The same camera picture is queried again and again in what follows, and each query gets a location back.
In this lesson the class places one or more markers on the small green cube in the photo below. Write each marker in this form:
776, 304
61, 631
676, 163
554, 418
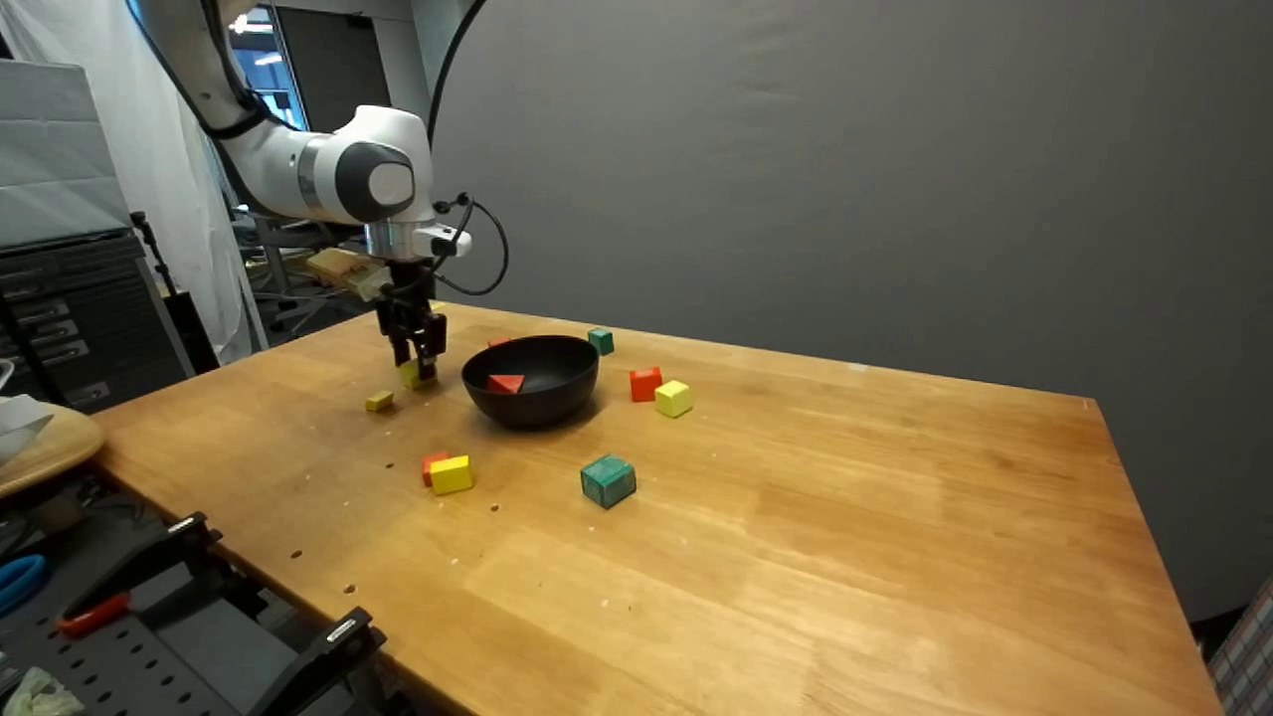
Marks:
602, 341

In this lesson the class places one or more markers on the small yellow cube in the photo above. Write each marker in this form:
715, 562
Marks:
379, 405

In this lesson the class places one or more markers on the black clamp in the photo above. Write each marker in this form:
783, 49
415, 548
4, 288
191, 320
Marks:
320, 664

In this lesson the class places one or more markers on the orange-handled clamp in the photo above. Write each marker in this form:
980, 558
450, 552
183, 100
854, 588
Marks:
110, 596

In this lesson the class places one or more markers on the yellow cube red side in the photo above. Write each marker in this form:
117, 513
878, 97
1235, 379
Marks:
446, 475

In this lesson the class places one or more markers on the black bowl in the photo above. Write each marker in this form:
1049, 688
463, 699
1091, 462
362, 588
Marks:
558, 379

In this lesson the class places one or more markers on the blue scissors handle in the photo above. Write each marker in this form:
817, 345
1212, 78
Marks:
23, 577

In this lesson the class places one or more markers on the large orange-red cube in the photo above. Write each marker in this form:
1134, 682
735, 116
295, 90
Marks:
505, 382

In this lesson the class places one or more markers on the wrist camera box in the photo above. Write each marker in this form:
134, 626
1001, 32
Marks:
346, 273

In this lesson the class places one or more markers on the black perforated side board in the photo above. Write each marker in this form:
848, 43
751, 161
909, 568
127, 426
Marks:
203, 639

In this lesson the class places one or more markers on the round wooden board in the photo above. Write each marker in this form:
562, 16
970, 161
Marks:
61, 444

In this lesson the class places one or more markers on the large green cube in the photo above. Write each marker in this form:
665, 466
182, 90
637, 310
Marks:
607, 480

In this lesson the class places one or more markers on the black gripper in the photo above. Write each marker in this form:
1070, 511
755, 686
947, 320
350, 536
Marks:
409, 317

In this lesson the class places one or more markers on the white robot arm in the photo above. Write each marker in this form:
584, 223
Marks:
373, 171

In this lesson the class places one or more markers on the yellow-green cube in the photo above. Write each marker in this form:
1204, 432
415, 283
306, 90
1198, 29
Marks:
675, 399

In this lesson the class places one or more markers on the grey equipment cabinet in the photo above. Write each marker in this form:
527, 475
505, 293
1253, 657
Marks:
81, 310

